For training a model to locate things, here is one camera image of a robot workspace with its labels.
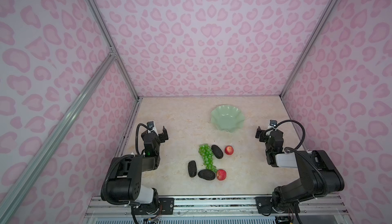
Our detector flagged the green grape bunch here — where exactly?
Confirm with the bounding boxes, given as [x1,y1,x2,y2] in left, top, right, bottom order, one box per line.
[199,144,217,173]

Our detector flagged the dark avocado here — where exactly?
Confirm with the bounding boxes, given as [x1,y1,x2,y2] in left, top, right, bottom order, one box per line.
[187,160,198,178]
[198,169,216,181]
[211,144,224,159]

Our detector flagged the light green fruit bowl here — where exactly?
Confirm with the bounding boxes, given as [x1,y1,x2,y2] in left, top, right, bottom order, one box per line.
[210,105,246,133]

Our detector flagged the right black corrugated cable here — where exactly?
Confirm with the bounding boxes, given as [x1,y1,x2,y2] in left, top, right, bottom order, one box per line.
[269,119,306,151]

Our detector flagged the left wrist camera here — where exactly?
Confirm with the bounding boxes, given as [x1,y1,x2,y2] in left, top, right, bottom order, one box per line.
[147,121,155,130]

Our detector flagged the left black corrugated cable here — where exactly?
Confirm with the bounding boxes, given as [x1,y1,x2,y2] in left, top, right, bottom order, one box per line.
[135,122,151,156]

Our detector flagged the aluminium frame strut left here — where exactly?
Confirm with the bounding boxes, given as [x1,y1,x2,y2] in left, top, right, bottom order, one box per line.
[1,53,116,224]

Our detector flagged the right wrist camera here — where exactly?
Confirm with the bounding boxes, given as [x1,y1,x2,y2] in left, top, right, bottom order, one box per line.
[268,120,278,128]

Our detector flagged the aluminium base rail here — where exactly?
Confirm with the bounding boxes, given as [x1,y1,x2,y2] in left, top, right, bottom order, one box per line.
[83,194,352,224]

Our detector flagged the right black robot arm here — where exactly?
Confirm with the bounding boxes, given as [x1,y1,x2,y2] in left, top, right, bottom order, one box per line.
[255,120,345,216]

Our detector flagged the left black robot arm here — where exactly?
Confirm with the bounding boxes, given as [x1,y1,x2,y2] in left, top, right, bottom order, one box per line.
[101,121,168,214]

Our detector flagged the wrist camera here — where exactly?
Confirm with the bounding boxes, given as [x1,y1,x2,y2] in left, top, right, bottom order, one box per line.
[268,120,278,128]
[147,121,155,130]

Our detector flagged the black corrugated cable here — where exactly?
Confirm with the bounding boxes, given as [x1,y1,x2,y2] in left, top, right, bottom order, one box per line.
[269,119,306,151]
[135,122,151,156]

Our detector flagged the aluminium corner post right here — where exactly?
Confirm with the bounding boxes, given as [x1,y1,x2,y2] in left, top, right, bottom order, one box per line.
[279,0,340,100]

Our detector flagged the red apple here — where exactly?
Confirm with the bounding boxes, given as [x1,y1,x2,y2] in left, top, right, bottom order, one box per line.
[216,169,227,181]
[225,145,234,155]

